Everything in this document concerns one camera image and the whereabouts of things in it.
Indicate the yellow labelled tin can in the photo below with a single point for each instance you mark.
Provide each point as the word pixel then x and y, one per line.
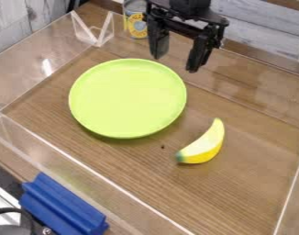
pixel 134 8

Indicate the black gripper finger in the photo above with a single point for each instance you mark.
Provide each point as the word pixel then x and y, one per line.
pixel 158 36
pixel 205 43

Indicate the clear acrylic corner bracket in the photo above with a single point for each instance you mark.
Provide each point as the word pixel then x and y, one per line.
pixel 93 35

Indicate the yellow toy banana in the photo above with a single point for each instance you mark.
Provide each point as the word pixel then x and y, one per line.
pixel 205 148

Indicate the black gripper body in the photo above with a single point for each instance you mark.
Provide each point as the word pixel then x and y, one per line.
pixel 186 16

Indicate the clear acrylic tray wall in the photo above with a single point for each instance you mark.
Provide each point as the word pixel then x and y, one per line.
pixel 29 155

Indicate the green round plate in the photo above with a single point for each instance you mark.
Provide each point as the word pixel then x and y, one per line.
pixel 127 98

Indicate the blue plastic clamp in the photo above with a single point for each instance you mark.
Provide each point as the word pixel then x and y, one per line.
pixel 65 212

